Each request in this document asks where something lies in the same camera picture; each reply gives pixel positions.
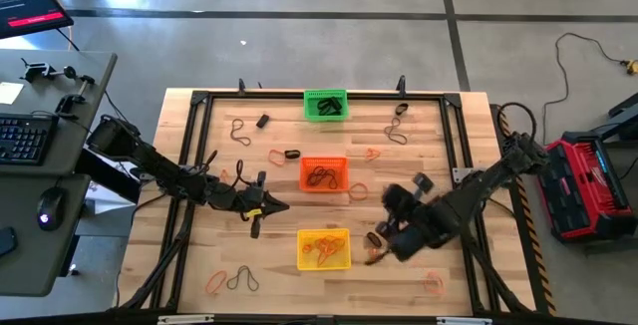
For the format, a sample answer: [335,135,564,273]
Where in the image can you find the silver hinge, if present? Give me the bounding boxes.
[157,313,215,325]
[436,316,493,325]

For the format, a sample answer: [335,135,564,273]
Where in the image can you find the grey desk top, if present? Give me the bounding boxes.
[0,173,92,297]
[0,49,120,176]

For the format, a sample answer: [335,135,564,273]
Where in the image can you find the black computer mouse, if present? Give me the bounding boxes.
[36,186,69,232]

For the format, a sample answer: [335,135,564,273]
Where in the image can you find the black desk cable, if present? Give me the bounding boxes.
[55,26,131,127]

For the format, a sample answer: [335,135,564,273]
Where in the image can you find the black equipment stand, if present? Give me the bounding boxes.
[590,93,638,147]

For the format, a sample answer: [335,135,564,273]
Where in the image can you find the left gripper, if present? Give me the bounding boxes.
[206,171,290,240]

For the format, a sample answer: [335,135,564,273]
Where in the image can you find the orange plastic basket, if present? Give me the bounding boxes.
[299,156,350,194]

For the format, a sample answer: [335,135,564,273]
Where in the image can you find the black desk leg beam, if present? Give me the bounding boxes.
[74,148,144,205]

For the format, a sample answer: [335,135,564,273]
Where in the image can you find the red and black toolbox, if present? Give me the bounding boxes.
[530,132,638,245]

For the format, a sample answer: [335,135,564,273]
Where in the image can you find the black floor cable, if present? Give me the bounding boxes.
[541,32,627,147]

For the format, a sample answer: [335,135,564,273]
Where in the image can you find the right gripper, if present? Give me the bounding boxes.
[374,171,436,240]

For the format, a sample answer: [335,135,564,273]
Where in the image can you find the black desk clamp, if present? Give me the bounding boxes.
[19,57,79,85]
[54,74,97,120]

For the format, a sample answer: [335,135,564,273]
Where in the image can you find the black phone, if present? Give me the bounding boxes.
[0,225,19,257]

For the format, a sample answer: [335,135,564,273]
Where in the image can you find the white paper sheet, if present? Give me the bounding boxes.
[84,158,139,216]

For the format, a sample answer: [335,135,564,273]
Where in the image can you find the black yellow hazard strip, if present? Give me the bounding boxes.
[490,104,558,316]

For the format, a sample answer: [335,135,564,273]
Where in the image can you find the green plastic basket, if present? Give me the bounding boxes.
[303,89,349,123]

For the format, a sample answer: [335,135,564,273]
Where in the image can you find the yellow plastic basket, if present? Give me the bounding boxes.
[296,227,353,272]

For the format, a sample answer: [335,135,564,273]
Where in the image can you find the white paper note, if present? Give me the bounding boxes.
[0,81,25,106]

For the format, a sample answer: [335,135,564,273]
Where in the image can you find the black keyboard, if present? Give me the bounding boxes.
[0,113,60,165]

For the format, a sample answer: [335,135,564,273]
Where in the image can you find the black aluminium table frame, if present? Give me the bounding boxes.
[110,89,537,325]

